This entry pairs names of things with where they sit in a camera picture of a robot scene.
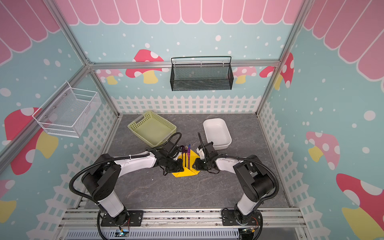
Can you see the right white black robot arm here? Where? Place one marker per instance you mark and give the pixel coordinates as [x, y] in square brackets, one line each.
[257, 181]

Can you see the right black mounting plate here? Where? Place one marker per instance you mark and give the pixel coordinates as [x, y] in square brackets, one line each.
[233, 217]

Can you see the dark purple spoon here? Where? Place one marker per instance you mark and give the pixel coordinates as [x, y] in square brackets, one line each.
[182, 150]

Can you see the black mounting plate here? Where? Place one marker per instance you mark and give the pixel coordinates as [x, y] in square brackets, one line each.
[127, 218]
[233, 217]

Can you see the green circuit board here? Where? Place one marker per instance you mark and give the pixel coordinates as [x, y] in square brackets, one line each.
[122, 233]

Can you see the black wire mesh basket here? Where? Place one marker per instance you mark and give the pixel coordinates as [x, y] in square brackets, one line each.
[206, 73]

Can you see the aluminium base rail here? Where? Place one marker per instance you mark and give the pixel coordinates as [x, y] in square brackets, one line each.
[185, 224]

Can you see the white wire mesh basket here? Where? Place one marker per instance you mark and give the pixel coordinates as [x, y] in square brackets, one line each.
[68, 112]

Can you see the dark purple fork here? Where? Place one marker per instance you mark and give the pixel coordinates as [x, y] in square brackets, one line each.
[185, 156]

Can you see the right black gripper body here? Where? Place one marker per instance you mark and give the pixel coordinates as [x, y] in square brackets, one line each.
[198, 163]

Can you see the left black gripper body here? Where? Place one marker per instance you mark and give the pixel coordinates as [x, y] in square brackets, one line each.
[172, 165]

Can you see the yellow paper napkin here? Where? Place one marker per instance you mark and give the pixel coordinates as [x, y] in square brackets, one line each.
[188, 172]

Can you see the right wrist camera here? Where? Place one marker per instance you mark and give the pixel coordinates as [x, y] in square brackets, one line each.
[201, 151]

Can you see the green plastic basket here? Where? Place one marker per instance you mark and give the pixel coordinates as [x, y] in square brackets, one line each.
[152, 129]

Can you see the white plastic bin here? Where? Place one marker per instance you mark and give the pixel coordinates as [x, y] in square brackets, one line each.
[217, 132]

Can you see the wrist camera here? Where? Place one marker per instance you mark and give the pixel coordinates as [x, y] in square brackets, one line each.
[201, 151]
[170, 149]

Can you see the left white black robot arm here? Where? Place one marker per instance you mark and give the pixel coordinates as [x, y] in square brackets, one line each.
[101, 178]

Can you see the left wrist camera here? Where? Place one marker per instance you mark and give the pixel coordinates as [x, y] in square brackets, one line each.
[170, 149]

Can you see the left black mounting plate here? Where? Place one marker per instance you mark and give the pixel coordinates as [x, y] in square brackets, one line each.
[127, 218]

